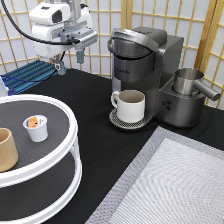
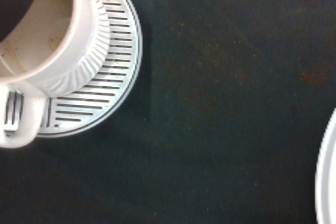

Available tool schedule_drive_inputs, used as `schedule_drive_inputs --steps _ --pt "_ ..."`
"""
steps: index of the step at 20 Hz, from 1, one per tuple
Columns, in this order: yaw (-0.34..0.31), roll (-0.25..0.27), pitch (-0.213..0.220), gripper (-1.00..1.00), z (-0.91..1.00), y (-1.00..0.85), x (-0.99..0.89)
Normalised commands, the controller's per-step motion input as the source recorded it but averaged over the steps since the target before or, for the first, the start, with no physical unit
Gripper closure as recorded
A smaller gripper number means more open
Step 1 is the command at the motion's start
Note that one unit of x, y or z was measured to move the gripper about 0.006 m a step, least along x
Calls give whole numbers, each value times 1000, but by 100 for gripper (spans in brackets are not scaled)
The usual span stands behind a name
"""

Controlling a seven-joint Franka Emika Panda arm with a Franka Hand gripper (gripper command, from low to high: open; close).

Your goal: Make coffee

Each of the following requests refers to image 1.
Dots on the tan wooden cup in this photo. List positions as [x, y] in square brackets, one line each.
[8, 151]

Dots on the white two-tier round shelf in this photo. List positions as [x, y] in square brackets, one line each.
[48, 173]

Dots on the grey woven placemat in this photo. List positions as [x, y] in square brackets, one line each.
[172, 180]

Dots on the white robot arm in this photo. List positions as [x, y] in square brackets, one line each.
[53, 12]

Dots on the white coffee pod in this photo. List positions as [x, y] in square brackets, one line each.
[36, 127]

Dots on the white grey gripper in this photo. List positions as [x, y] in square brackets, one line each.
[79, 36]

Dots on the steel milk frother jug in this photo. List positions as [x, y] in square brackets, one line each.
[189, 81]

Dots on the wooden shoji folding screen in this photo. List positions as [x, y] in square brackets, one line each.
[199, 22]

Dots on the grey pod coffee machine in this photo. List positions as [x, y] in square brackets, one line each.
[146, 59]

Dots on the white ceramic mug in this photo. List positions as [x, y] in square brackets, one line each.
[130, 105]

